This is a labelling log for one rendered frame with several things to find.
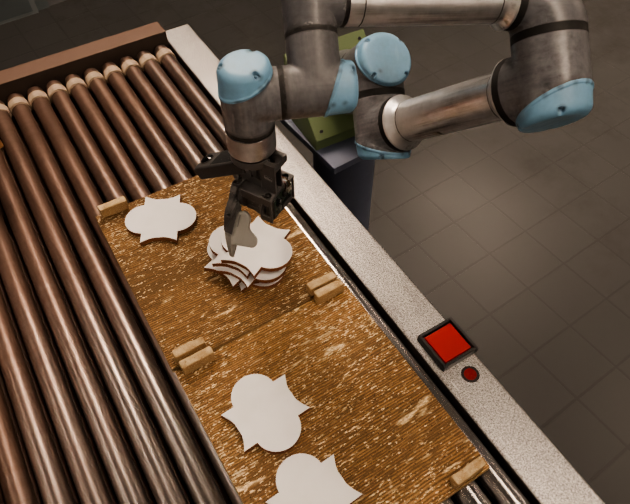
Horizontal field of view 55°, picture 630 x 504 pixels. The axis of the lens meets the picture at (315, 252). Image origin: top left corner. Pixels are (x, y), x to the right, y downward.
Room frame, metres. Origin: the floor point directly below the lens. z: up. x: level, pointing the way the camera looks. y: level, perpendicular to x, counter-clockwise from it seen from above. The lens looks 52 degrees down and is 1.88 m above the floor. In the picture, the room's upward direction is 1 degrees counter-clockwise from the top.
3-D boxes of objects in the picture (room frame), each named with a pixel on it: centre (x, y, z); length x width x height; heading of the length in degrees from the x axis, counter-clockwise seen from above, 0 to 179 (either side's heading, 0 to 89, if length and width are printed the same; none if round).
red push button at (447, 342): (0.53, -0.23, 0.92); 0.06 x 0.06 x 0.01; 31
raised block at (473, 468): (0.29, -0.23, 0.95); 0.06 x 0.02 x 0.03; 121
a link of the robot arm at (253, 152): (0.70, 0.09, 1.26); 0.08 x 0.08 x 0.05
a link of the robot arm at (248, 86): (0.70, 0.09, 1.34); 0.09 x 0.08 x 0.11; 97
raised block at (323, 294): (0.63, -0.03, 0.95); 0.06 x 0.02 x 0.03; 121
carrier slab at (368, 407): (0.39, -0.01, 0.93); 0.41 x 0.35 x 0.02; 31
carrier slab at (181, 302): (0.75, 0.20, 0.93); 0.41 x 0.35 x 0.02; 30
